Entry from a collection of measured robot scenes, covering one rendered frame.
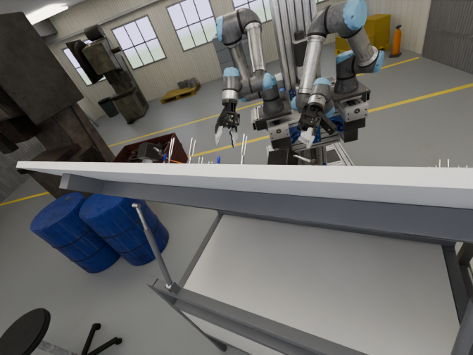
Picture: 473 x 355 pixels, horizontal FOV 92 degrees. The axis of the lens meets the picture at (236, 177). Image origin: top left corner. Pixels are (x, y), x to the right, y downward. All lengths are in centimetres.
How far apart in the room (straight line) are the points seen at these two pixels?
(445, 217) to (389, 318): 77
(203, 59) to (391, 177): 797
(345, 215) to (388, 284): 81
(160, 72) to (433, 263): 822
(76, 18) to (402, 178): 918
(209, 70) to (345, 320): 773
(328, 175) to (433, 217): 18
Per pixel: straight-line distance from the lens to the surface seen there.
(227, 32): 146
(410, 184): 26
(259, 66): 125
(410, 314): 115
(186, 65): 828
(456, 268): 129
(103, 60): 730
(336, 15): 132
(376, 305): 114
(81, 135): 452
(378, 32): 637
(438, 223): 40
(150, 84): 878
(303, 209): 40
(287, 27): 175
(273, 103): 165
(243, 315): 94
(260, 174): 28
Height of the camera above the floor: 185
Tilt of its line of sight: 36 degrees down
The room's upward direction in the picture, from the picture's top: 21 degrees counter-clockwise
